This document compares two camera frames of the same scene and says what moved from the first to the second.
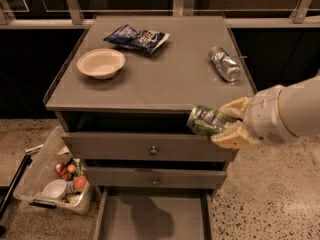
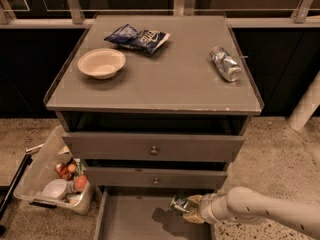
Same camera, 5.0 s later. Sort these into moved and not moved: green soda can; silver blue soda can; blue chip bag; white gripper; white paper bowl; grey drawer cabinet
Moved: green soda can; white gripper
Not moved: silver blue soda can; white paper bowl; grey drawer cabinet; blue chip bag
